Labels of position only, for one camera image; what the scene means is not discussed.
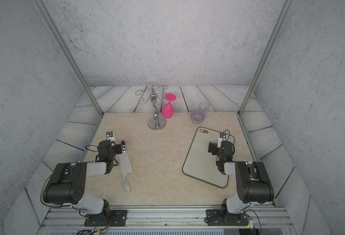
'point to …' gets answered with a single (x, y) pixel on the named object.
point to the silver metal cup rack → (155, 97)
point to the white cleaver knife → (125, 168)
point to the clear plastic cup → (204, 106)
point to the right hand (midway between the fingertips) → (220, 141)
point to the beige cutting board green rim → (201, 165)
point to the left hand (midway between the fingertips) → (118, 140)
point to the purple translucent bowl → (197, 117)
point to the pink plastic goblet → (167, 109)
